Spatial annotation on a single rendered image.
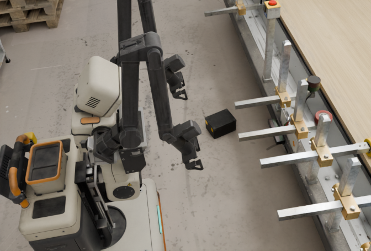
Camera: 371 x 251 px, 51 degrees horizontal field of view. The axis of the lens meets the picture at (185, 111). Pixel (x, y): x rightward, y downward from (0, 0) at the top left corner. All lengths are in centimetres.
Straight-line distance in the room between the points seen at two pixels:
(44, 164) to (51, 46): 267
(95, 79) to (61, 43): 298
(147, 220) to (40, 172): 74
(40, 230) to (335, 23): 202
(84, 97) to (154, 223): 107
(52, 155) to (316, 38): 162
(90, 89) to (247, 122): 189
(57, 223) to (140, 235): 62
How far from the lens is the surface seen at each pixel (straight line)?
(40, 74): 410
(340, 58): 236
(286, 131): 195
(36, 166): 193
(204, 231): 260
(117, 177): 184
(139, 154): 169
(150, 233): 231
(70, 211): 185
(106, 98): 150
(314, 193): 194
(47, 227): 187
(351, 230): 197
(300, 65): 247
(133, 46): 121
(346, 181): 155
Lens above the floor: 228
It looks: 44 degrees down
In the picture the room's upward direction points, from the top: 7 degrees counter-clockwise
